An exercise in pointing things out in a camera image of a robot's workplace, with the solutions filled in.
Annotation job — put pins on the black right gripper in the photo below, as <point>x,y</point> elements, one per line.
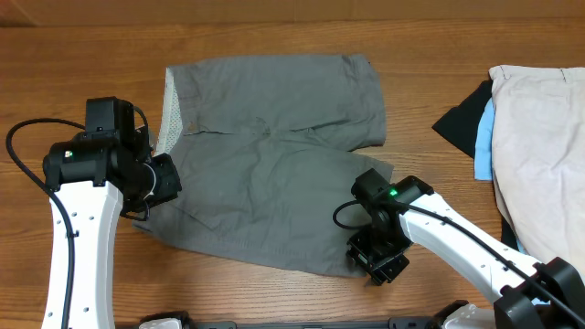
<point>383,273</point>

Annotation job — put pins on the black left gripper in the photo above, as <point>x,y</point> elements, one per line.
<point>171,184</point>

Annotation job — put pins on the grey shorts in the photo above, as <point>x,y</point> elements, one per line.
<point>267,149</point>

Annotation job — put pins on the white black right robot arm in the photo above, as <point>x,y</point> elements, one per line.
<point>523,291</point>

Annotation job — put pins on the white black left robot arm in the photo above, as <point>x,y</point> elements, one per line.
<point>105,172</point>

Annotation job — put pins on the light blue garment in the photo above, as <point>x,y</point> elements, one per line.
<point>483,170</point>

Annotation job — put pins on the black folded garment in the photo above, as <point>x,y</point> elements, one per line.
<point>458,125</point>

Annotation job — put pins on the beige shorts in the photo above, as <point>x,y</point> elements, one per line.
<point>538,158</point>

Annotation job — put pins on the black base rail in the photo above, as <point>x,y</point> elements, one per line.
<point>183,320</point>

